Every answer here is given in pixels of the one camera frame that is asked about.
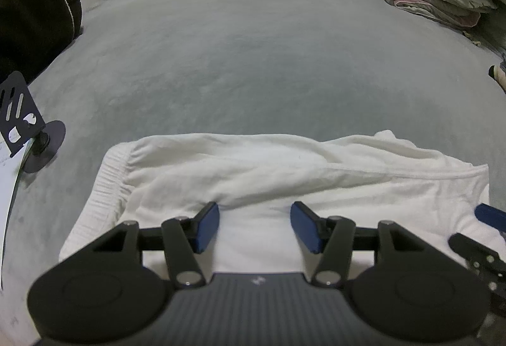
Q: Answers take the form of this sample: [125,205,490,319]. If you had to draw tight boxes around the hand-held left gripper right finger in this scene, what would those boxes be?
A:
[290,201,414,288]

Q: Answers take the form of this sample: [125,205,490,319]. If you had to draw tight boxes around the grey bed blanket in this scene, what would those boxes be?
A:
[0,0,506,346]

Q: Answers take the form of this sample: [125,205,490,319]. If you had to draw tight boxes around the black metal stand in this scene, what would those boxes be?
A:
[0,70,66,174]

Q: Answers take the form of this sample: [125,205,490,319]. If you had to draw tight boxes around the white pants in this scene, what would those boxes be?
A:
[59,130,491,279]

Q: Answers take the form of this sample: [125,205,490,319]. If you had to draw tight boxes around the dark brown striped cushion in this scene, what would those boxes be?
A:
[0,0,83,85]

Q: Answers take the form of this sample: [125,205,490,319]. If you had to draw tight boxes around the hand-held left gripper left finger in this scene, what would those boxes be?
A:
[93,201,220,288]

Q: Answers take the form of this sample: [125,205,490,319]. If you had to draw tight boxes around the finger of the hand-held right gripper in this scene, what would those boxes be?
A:
[448,233,506,305]
[474,203,506,233]

